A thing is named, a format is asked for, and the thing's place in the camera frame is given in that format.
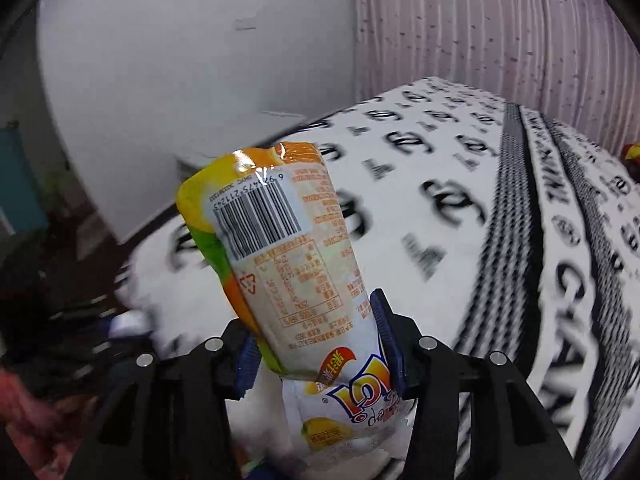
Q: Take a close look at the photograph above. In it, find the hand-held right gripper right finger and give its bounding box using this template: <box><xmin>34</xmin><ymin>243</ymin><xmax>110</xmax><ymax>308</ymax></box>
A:
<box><xmin>369</xmin><ymin>288</ymin><xmax>583</xmax><ymax>480</ymax></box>

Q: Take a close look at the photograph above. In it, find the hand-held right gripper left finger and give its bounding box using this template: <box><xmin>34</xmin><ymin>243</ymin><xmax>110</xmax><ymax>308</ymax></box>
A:
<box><xmin>65</xmin><ymin>317</ymin><xmax>263</xmax><ymax>480</ymax></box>

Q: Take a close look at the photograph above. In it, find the yellow and white snack pouch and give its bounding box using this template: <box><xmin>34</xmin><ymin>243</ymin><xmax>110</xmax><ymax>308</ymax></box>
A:
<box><xmin>176</xmin><ymin>141</ymin><xmax>417</xmax><ymax>467</ymax></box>

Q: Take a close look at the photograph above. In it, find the person's left forearm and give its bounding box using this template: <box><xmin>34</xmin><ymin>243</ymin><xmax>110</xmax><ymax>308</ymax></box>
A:
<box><xmin>0</xmin><ymin>367</ymin><xmax>88</xmax><ymax>463</ymax></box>

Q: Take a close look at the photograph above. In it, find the printed white blanket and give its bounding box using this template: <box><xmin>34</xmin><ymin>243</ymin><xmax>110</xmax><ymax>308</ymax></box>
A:
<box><xmin>115</xmin><ymin>76</ymin><xmax>640</xmax><ymax>480</ymax></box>

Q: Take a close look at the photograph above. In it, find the teal cabinet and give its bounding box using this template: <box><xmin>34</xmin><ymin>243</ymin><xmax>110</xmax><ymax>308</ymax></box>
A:
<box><xmin>0</xmin><ymin>122</ymin><xmax>48</xmax><ymax>243</ymax></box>

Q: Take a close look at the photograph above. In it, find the striped pale curtain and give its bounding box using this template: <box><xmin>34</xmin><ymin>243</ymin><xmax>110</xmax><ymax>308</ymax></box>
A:
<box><xmin>352</xmin><ymin>0</ymin><xmax>640</xmax><ymax>148</ymax></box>

